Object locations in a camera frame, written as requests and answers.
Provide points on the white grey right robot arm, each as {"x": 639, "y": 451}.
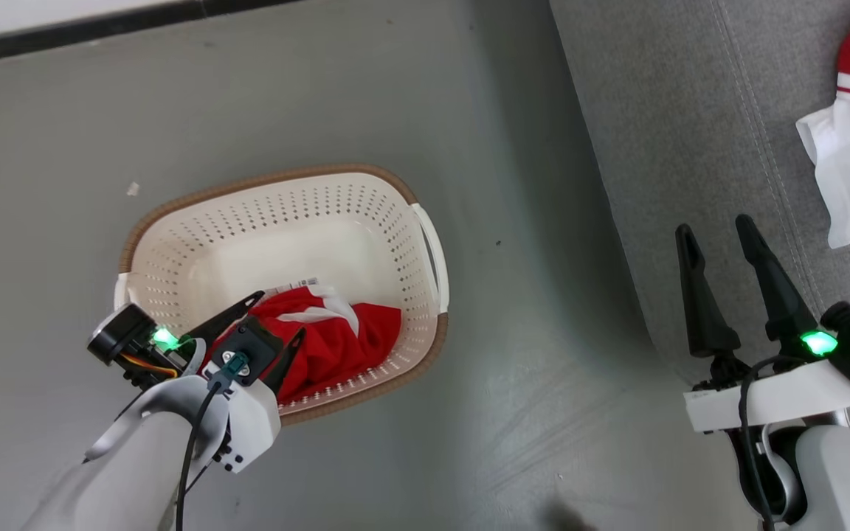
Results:
{"x": 838, "y": 479}

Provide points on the grey fabric sofa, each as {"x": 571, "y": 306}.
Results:
{"x": 690, "y": 110}

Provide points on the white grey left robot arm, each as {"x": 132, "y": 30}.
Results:
{"x": 122, "y": 472}

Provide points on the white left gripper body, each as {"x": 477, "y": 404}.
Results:
{"x": 251, "y": 428}

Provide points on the red garment with white band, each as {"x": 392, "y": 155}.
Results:
{"x": 351, "y": 339}

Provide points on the small white paper scrap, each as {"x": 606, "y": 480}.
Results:
{"x": 133, "y": 189}

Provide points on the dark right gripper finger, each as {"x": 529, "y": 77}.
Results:
{"x": 775, "y": 295}
{"x": 702, "y": 310}

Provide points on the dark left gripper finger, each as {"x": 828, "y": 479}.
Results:
{"x": 288, "y": 361}
{"x": 222, "y": 322}

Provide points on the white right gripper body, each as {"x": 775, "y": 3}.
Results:
{"x": 794, "y": 394}

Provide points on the cream perforated laundry basket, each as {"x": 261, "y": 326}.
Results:
{"x": 285, "y": 221}

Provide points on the black wall baseboard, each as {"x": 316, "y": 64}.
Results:
{"x": 63, "y": 33}

